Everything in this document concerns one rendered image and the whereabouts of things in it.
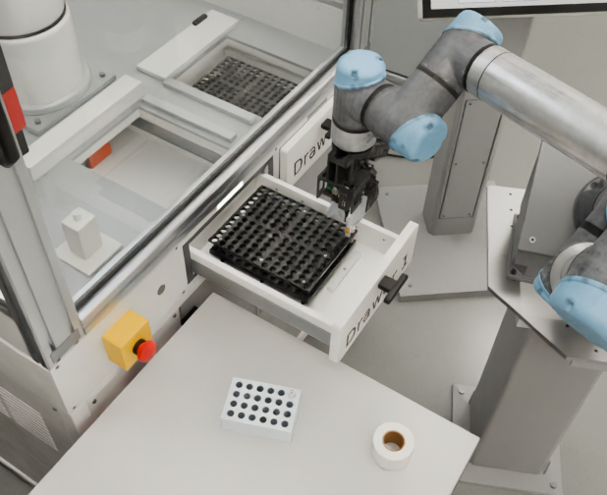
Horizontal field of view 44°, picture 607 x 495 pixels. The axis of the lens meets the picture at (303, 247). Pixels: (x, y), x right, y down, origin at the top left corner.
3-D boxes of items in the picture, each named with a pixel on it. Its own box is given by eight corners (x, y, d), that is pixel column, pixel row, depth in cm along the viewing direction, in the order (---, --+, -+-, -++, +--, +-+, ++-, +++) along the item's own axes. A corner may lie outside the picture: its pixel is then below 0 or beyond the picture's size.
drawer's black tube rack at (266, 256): (355, 251, 148) (358, 230, 143) (307, 312, 138) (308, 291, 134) (262, 206, 156) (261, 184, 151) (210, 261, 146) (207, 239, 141)
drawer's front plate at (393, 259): (412, 260, 150) (419, 222, 141) (336, 365, 133) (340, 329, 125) (404, 256, 150) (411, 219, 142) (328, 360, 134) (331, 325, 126)
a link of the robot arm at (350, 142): (347, 97, 123) (390, 116, 120) (345, 120, 127) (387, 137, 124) (322, 122, 119) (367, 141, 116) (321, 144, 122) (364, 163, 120)
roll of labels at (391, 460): (368, 433, 131) (370, 421, 128) (409, 432, 131) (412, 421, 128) (372, 471, 127) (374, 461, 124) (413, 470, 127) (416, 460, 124)
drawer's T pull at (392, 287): (408, 278, 136) (409, 273, 135) (388, 306, 132) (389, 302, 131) (390, 270, 137) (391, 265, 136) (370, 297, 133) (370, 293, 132)
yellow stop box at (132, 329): (157, 344, 133) (151, 320, 127) (130, 373, 129) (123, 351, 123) (135, 331, 135) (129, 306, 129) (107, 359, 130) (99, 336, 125)
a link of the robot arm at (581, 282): (635, 263, 133) (728, 272, 80) (579, 327, 135) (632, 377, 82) (579, 221, 135) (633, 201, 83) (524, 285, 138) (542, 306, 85)
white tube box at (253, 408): (301, 400, 135) (302, 389, 132) (291, 443, 130) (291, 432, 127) (234, 387, 137) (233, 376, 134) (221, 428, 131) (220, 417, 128)
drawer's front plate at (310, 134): (354, 118, 178) (358, 80, 169) (286, 191, 162) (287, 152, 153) (348, 116, 178) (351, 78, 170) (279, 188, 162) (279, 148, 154)
